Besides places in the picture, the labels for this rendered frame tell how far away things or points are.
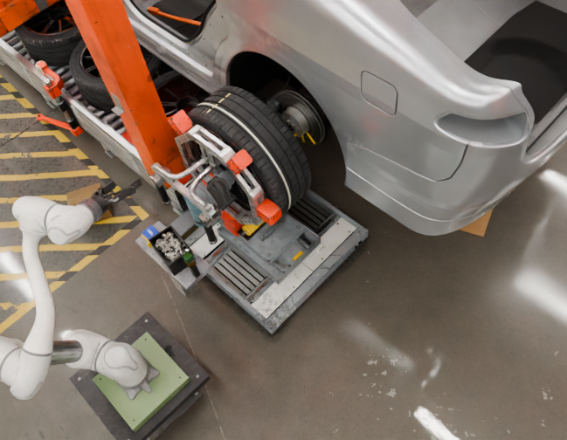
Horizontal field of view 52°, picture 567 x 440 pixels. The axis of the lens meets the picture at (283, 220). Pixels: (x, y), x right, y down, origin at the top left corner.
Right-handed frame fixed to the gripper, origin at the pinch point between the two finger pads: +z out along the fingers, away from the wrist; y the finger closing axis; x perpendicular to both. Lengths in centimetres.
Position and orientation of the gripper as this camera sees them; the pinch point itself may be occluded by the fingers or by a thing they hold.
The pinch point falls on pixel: (125, 183)
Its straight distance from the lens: 240.2
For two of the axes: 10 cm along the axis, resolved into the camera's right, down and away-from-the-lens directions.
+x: 2.6, 8.7, 4.2
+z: 3.7, -4.9, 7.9
